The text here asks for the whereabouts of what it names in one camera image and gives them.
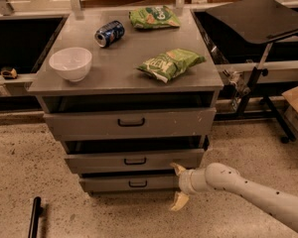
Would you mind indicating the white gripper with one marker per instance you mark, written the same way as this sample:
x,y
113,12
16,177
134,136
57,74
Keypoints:
x,y
184,181

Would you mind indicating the grey drawer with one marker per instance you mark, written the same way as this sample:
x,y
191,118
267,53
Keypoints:
x,y
92,160
129,183
137,124

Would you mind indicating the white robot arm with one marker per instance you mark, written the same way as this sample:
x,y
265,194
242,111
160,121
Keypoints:
x,y
218,177

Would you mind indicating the grey top drawer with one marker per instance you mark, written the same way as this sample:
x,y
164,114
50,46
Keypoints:
x,y
137,124

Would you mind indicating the grey bottom drawer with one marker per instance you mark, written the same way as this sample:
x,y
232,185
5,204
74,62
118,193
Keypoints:
x,y
129,183

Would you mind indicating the grey drawer cabinet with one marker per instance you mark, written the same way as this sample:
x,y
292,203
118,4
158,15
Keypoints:
x,y
115,84

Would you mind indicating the green chip bag front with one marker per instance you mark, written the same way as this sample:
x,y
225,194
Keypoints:
x,y
170,64

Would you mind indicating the green chip bag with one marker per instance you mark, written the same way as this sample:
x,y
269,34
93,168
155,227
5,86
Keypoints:
x,y
170,64
149,18

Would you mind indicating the black pole on floor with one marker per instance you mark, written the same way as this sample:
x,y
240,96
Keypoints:
x,y
37,210

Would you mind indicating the white ceramic bowl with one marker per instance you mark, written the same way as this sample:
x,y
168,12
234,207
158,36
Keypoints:
x,y
72,64

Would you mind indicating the blue soda can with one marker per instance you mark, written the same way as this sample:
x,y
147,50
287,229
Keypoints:
x,y
109,33

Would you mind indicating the green chip bag rear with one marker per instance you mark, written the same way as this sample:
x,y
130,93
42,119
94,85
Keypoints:
x,y
149,18

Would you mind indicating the black tray stand table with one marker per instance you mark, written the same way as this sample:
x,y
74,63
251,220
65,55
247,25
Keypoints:
x,y
254,44

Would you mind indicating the yellow tape measure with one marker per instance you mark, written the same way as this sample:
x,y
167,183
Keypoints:
x,y
9,72

